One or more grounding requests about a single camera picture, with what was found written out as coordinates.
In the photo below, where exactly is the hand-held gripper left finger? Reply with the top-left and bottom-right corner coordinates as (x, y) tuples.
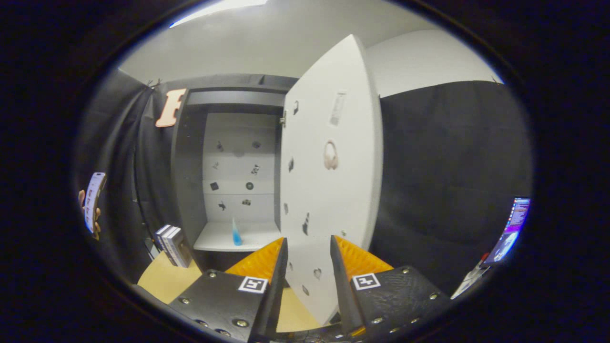
(169, 237), (289, 343)

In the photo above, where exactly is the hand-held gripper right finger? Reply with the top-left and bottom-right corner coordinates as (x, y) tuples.
(330, 235), (452, 340)

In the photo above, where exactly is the white cabinet door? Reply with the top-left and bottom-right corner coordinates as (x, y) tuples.
(279, 34), (384, 327)

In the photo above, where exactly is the dark grey book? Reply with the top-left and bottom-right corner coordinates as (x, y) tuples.
(168, 227), (193, 268)
(161, 226), (178, 265)
(154, 224), (170, 255)

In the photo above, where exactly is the white side desk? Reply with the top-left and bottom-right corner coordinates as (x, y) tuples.
(450, 255), (491, 300)

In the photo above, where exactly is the dark grey cabinet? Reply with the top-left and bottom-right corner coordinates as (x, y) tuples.
(171, 74), (298, 272)

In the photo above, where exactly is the black backdrop cloth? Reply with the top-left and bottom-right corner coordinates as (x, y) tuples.
(76, 69), (533, 296)

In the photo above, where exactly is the computer monitor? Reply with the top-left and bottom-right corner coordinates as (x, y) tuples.
(481, 197), (531, 266)

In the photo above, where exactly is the smartphone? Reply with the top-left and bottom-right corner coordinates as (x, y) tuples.
(84, 172), (107, 234)

